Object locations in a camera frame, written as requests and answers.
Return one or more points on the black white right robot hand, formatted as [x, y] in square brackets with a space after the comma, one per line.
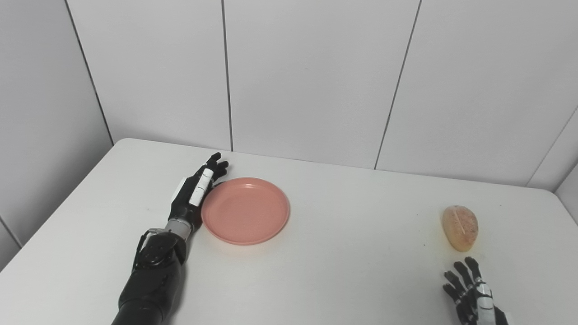
[474, 300]

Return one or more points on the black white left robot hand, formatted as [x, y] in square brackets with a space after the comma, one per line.
[189, 198]

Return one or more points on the pink round plate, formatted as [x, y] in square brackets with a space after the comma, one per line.
[246, 211]

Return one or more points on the oval bread roll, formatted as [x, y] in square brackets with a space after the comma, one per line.
[460, 228]

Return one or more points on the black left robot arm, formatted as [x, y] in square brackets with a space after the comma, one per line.
[153, 280]

